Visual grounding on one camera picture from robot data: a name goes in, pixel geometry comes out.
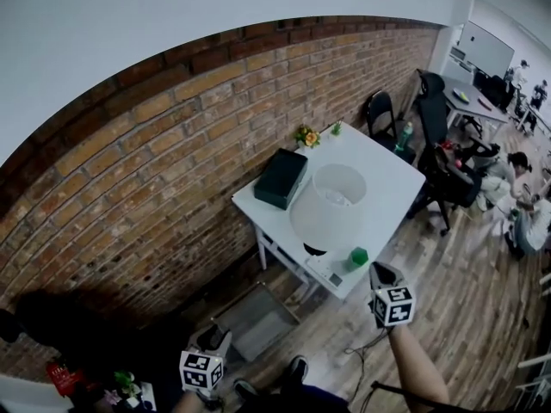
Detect black folding chair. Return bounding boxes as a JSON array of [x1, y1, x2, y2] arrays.
[[366, 89, 418, 165]]

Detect person's left shoe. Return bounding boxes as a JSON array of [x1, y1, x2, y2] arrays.
[[233, 379, 259, 404]]

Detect orange flower bouquet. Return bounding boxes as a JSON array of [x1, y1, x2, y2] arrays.
[[294, 123, 322, 150]]

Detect grey office desk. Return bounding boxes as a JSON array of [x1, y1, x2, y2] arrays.
[[441, 75, 509, 139]]

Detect black sofa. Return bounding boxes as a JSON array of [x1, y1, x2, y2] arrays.
[[0, 288, 195, 413]]

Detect white table lamp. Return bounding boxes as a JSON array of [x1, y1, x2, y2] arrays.
[[288, 163, 368, 257]]

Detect black office chair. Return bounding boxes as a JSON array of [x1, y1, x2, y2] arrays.
[[415, 69, 500, 238]]

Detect white metal rack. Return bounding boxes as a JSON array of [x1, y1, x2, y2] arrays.
[[514, 268, 551, 408]]

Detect white square table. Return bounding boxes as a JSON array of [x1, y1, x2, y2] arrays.
[[231, 120, 427, 303]]

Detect person's legs in dark trousers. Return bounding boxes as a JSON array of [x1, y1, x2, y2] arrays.
[[240, 380, 350, 413]]

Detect person's right forearm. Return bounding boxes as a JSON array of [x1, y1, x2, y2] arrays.
[[389, 324, 451, 413]]

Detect green cup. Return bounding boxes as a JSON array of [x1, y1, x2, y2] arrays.
[[344, 246, 370, 273]]

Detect red box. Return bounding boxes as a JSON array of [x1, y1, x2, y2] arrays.
[[45, 361, 85, 398]]

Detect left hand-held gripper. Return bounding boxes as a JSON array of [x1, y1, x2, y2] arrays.
[[179, 323, 233, 392]]

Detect white phone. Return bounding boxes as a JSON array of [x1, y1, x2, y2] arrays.
[[139, 380, 156, 410]]

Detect white remote control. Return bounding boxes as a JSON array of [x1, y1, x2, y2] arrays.
[[305, 256, 345, 290]]

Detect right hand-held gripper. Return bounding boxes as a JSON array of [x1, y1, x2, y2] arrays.
[[368, 261, 415, 329]]

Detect person's shoe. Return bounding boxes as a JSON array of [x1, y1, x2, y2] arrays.
[[233, 379, 259, 404], [286, 354, 310, 386]]

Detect black rectangular box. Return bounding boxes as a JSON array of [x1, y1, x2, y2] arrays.
[[252, 147, 309, 211]]

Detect green plastic bottle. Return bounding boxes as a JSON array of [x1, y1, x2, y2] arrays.
[[394, 121, 414, 152]]

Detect white board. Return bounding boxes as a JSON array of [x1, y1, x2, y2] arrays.
[[458, 19, 517, 77]]

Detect green plant in white pot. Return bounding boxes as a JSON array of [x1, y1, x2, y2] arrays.
[[114, 370, 143, 408]]

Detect small grey side table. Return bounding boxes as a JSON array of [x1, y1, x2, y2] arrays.
[[210, 280, 302, 363]]

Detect person's left forearm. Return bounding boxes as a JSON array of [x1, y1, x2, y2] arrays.
[[171, 389, 203, 413]]

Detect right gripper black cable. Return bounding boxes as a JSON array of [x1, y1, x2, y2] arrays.
[[344, 327, 391, 404]]

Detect person's right shoe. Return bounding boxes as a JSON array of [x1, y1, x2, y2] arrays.
[[286, 354, 310, 386]]

